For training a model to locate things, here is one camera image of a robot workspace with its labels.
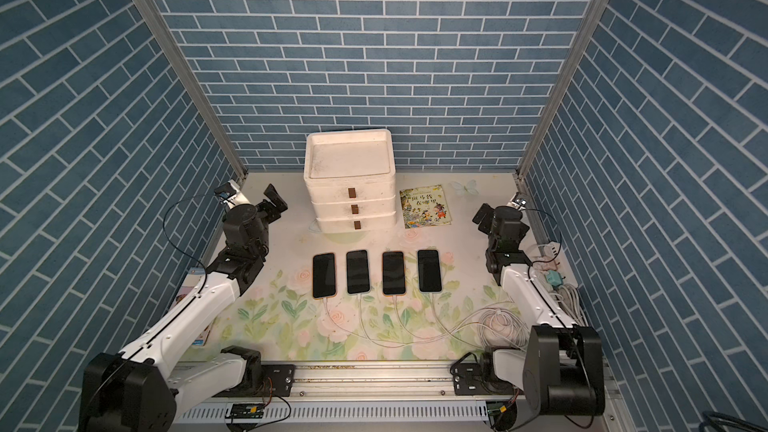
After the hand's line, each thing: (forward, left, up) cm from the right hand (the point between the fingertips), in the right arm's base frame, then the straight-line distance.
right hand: (501, 209), depth 86 cm
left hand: (-6, +64, +9) cm, 65 cm away
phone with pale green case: (-12, +19, -19) cm, 29 cm away
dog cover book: (-19, +93, -19) cm, 97 cm away
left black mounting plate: (-45, +57, -17) cm, 74 cm away
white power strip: (0, -21, -19) cm, 28 cm away
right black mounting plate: (-41, +9, -19) cm, 46 cm away
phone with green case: (-12, +42, -19) cm, 48 cm away
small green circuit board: (-51, +63, -21) cm, 84 cm away
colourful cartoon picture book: (+13, +22, -18) cm, 31 cm away
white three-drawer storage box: (+3, +44, +5) cm, 45 cm away
